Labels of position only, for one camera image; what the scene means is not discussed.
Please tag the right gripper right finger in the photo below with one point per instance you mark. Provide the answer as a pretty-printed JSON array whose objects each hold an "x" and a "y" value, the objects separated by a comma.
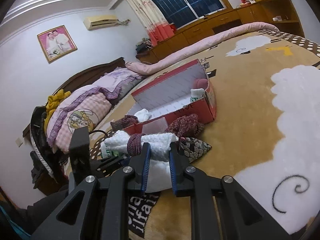
[{"x": 220, "y": 207}]

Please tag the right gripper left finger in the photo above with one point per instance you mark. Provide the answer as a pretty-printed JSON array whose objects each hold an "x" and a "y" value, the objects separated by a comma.
[{"x": 98, "y": 207}]

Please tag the maroon knitted sock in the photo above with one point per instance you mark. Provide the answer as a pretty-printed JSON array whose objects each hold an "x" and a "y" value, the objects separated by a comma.
[
  {"x": 186, "y": 126},
  {"x": 124, "y": 122}
]

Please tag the black patterned triangle pouch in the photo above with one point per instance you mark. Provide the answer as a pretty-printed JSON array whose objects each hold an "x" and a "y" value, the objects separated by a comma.
[{"x": 193, "y": 148}]

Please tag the white sock with maroon band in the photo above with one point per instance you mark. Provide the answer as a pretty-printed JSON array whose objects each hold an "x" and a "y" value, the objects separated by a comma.
[{"x": 132, "y": 144}]

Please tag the white green sock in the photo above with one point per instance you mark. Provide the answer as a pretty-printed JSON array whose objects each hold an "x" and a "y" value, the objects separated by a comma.
[
  {"x": 196, "y": 94},
  {"x": 105, "y": 153}
]

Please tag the red cardboard shoe box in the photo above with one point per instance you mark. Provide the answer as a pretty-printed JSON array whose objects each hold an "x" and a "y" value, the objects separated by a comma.
[{"x": 167, "y": 97}]

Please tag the pink soft ball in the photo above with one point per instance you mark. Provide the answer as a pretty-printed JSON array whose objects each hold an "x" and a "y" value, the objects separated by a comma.
[{"x": 200, "y": 83}]

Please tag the white towel sock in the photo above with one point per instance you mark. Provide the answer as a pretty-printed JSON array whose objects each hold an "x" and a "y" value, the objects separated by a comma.
[{"x": 159, "y": 178}]

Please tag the pink checked cartoon pillow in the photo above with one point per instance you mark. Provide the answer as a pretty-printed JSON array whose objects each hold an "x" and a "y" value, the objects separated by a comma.
[{"x": 71, "y": 114}]

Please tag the yellow plush toy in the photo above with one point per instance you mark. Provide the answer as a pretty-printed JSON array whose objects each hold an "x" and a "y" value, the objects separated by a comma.
[{"x": 52, "y": 103}]

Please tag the purple frilled pillow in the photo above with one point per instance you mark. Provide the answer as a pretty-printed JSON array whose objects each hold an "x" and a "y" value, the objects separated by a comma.
[{"x": 110, "y": 85}]

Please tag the dark wooden headboard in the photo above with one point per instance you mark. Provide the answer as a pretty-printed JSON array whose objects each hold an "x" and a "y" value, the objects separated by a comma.
[{"x": 90, "y": 75}]

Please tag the pink rolled quilt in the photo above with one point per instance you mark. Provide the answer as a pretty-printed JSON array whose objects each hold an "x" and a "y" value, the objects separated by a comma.
[{"x": 145, "y": 69}]

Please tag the framed wedding photo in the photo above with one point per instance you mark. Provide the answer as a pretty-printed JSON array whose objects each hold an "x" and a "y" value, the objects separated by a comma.
[{"x": 56, "y": 43}]

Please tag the pile of clothes on cabinet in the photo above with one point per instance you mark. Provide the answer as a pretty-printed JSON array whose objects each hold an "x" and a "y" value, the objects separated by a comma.
[{"x": 144, "y": 45}]

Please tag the left floral curtain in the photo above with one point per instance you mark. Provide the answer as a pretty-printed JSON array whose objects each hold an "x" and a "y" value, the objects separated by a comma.
[{"x": 152, "y": 19}]

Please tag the wooden cabinet run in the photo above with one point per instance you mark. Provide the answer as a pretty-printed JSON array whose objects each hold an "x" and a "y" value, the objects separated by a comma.
[{"x": 280, "y": 13}]

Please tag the wall air conditioner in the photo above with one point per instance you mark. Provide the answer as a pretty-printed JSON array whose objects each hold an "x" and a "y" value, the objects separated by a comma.
[{"x": 102, "y": 21}]

